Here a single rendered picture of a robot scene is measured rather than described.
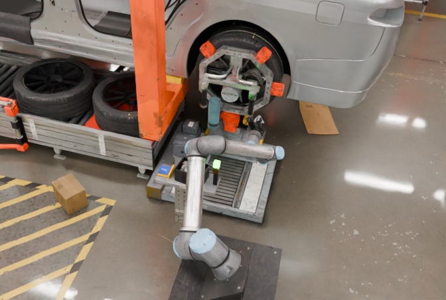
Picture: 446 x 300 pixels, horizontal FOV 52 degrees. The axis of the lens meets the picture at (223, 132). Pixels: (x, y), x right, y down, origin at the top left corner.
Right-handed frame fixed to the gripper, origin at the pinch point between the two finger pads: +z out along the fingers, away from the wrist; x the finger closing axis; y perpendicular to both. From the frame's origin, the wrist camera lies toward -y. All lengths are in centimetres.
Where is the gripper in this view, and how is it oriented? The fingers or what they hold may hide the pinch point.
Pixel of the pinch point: (258, 116)
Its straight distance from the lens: 347.0
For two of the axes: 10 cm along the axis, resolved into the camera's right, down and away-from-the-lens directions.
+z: 2.5, -6.1, 7.5
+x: 7.3, -3.9, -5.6
